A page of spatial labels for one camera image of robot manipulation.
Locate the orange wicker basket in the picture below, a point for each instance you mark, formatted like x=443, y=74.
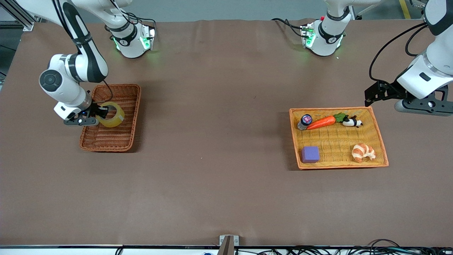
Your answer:
x=336, y=159

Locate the aluminium frame profile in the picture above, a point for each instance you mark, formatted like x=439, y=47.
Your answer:
x=26, y=24

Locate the orange toy carrot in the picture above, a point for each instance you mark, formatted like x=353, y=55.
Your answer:
x=322, y=122

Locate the purple cube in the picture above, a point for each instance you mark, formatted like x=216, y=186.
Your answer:
x=310, y=154

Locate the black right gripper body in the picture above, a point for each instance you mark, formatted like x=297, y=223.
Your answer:
x=94, y=111

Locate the brown wicker basket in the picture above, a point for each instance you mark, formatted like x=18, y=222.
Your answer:
x=106, y=141

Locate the black white panda toy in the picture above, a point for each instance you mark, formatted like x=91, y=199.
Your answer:
x=350, y=122

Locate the toy croissant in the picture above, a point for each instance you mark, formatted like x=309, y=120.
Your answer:
x=361, y=151

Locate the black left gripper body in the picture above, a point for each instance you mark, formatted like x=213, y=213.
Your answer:
x=390, y=91

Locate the metal table bracket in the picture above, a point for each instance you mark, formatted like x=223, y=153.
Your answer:
x=228, y=244

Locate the small bottle purple cap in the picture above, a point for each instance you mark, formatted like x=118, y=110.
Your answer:
x=306, y=119

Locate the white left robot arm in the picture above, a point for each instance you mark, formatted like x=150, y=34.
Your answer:
x=431, y=71

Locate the yellowish clear tape roll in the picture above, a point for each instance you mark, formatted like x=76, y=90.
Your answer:
x=118, y=118

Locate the brown table cloth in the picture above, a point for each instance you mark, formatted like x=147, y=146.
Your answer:
x=219, y=159

